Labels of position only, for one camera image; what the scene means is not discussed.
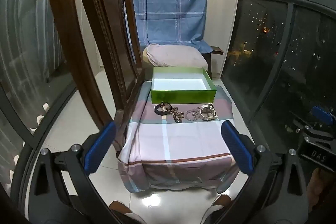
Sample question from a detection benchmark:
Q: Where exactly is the person's right hand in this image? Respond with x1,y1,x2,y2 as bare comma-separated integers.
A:
307,168,336,211

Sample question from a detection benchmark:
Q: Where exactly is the white wristwatch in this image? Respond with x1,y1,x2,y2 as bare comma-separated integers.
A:
198,104,219,122

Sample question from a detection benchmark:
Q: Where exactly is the carved brown wooden chair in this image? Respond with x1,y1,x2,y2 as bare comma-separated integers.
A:
45,0,145,140

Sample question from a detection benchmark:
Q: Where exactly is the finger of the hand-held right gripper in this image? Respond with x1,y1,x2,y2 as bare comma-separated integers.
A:
291,106,336,141

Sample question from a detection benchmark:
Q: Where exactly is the pale pink bead bracelet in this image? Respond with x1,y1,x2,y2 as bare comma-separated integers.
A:
185,109,200,122

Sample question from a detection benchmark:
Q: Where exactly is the person's right foot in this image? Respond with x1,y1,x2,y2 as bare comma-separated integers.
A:
201,194,233,224

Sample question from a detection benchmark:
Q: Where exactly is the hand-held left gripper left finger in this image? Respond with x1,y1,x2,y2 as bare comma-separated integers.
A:
28,120,117,224

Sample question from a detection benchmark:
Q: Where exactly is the brown bead bracelet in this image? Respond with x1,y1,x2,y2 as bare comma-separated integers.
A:
170,106,186,124

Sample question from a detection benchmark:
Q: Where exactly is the glass door with curtain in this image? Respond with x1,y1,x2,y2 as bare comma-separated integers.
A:
0,0,79,142

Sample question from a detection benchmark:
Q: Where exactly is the green cardboard box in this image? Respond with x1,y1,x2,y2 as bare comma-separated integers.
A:
151,67,218,104

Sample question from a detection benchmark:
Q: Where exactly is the pink striped cloth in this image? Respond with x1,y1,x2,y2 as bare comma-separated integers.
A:
117,84,244,193

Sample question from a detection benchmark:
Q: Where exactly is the black wristband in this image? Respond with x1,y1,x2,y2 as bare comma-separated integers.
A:
154,102,173,116

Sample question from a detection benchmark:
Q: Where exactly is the blue plaid bed sheet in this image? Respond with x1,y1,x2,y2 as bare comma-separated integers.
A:
130,0,214,54

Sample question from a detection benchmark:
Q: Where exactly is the pink cushion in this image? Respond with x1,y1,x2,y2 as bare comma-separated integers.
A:
143,43,209,68

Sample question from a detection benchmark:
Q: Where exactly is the dark framed glass window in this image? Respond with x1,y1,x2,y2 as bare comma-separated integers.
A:
223,0,336,153

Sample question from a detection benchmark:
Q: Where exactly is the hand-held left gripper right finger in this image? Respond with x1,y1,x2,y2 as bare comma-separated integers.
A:
217,120,309,224

